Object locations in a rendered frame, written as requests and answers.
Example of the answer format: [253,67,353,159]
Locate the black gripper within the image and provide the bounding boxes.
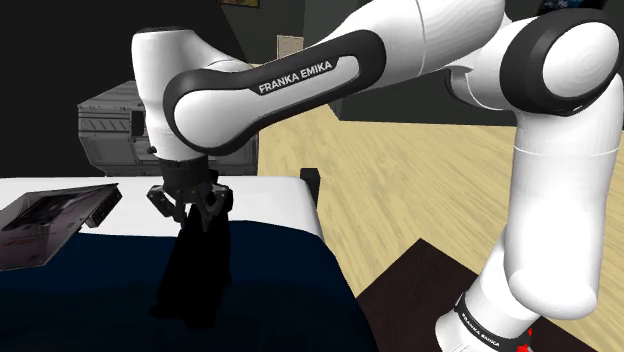
[146,155,235,232]

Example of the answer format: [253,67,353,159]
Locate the black upright object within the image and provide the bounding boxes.
[149,203,234,329]

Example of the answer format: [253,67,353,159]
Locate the bed with navy blanket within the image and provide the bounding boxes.
[0,167,382,352]

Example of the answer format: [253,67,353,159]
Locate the grey metal cabinet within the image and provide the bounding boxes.
[76,80,260,178]

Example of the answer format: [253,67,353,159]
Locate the grey flat box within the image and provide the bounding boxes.
[0,182,124,272]

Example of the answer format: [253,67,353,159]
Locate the dark brown robot stand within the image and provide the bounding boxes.
[355,237,602,352]

